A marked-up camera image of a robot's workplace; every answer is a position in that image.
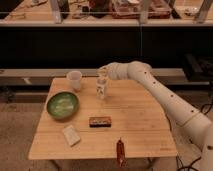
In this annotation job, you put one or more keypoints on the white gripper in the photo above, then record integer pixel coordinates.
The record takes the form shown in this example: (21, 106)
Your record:
(102, 72)

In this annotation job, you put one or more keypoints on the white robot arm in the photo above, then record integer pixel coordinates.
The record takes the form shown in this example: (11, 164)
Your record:
(198, 126)

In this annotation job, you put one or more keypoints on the white plastic cup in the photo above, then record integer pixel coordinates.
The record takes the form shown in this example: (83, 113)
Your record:
(74, 77)

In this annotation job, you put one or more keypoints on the brown rectangular sponge block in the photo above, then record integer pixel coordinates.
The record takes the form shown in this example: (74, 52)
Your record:
(99, 121)

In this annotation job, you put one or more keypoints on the green ceramic bowl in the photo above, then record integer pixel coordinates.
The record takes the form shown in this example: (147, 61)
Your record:
(62, 105)

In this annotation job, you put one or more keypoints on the wooden folding table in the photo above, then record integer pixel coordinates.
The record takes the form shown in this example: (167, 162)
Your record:
(136, 118)

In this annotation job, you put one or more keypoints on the long metal shelf rack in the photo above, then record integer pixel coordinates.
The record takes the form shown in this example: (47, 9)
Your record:
(56, 35)

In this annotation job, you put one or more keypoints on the red chili pepper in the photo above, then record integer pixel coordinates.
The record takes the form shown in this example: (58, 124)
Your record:
(120, 152)

